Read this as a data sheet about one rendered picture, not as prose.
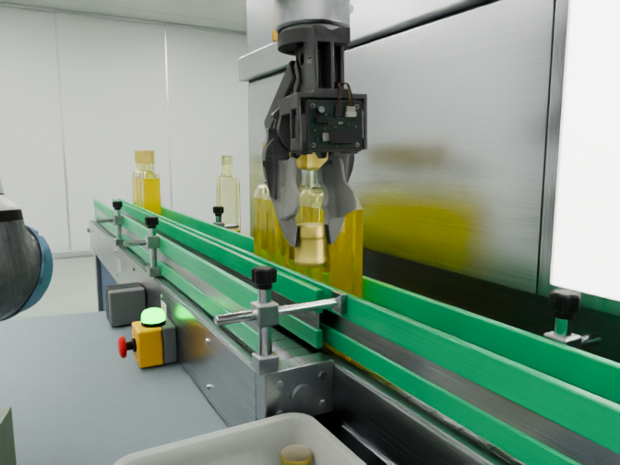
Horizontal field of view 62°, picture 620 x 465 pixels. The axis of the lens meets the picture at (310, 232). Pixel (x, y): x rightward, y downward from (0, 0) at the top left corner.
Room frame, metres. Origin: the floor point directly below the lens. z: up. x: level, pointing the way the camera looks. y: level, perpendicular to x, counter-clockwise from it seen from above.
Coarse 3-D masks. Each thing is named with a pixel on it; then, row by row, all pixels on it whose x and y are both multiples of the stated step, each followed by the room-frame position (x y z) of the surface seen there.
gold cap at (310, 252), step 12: (300, 228) 0.54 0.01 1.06; (312, 228) 0.54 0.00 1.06; (324, 228) 0.55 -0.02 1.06; (300, 240) 0.54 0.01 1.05; (312, 240) 0.54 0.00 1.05; (324, 240) 0.55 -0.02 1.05; (300, 252) 0.54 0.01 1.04; (312, 252) 0.54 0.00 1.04; (324, 252) 0.55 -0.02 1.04; (300, 264) 0.54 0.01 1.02; (312, 264) 0.54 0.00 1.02; (324, 264) 0.55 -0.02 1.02
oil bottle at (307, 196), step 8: (304, 192) 0.77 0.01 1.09; (312, 192) 0.76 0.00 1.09; (304, 200) 0.76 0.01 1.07; (312, 200) 0.75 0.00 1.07; (304, 208) 0.76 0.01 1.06; (312, 208) 0.75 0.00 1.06; (296, 216) 0.78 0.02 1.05; (304, 216) 0.76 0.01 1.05; (312, 216) 0.75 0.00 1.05; (304, 272) 0.76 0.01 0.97; (312, 272) 0.75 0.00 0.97
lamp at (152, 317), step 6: (144, 312) 0.94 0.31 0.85; (150, 312) 0.93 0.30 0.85; (156, 312) 0.94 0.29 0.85; (162, 312) 0.95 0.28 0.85; (144, 318) 0.93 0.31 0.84; (150, 318) 0.93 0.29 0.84; (156, 318) 0.93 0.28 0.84; (162, 318) 0.94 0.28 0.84; (144, 324) 0.93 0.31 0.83; (150, 324) 0.93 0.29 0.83; (156, 324) 0.93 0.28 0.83; (162, 324) 0.94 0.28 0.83
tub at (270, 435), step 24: (216, 432) 0.53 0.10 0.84; (240, 432) 0.53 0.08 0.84; (264, 432) 0.55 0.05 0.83; (288, 432) 0.56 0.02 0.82; (312, 432) 0.54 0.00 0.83; (144, 456) 0.48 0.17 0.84; (168, 456) 0.49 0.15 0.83; (192, 456) 0.51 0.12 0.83; (216, 456) 0.52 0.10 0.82; (240, 456) 0.53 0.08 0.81; (264, 456) 0.54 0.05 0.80; (312, 456) 0.54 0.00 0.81; (336, 456) 0.50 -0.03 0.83
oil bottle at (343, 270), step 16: (320, 192) 0.73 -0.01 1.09; (320, 208) 0.72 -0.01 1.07; (352, 224) 0.71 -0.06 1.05; (336, 240) 0.70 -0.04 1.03; (352, 240) 0.71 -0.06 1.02; (336, 256) 0.70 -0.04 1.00; (352, 256) 0.71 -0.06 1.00; (320, 272) 0.72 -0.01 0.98; (336, 272) 0.70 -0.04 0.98; (352, 272) 0.71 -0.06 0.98; (352, 288) 0.71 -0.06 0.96
